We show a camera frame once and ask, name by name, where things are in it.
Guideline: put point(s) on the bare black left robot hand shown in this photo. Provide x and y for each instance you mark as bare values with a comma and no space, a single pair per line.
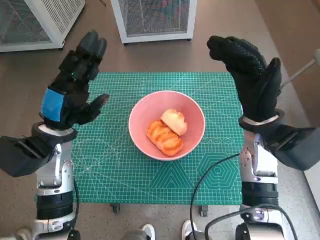
72,100

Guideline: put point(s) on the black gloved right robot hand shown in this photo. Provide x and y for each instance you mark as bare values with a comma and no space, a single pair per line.
255,82

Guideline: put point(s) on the pink bowl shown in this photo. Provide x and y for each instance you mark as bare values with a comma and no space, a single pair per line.
147,112

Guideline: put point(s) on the round pale toy bread bun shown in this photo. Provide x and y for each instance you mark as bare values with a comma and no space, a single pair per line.
175,122

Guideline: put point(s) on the long orange toy bread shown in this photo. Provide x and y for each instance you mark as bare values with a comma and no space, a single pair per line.
165,142

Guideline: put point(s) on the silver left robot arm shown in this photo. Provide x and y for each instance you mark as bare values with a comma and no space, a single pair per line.
50,172

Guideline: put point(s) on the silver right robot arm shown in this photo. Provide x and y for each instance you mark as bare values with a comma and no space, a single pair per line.
250,160

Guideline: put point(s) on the grey chair leg with wheel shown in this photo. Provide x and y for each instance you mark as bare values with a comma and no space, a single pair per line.
317,56

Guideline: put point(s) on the green cutting mat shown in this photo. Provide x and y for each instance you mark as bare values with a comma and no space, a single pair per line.
112,175

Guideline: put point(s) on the large white mesh cabinet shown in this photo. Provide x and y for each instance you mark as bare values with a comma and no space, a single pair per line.
50,15

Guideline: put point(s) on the black table caster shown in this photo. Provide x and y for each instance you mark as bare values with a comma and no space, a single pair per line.
115,208
203,211

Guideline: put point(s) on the small white mesh cabinet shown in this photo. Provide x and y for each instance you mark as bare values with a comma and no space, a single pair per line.
155,15

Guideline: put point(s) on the white flat panel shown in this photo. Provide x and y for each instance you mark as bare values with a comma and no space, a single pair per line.
313,190

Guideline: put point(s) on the white robot foot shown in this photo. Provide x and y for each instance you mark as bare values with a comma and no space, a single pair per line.
187,227
148,231

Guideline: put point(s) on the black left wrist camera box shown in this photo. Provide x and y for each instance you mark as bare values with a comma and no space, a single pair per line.
17,155

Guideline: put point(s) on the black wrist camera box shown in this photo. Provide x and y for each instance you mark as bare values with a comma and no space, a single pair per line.
295,150
17,155

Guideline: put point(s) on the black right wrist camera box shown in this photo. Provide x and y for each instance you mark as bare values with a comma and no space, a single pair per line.
295,150

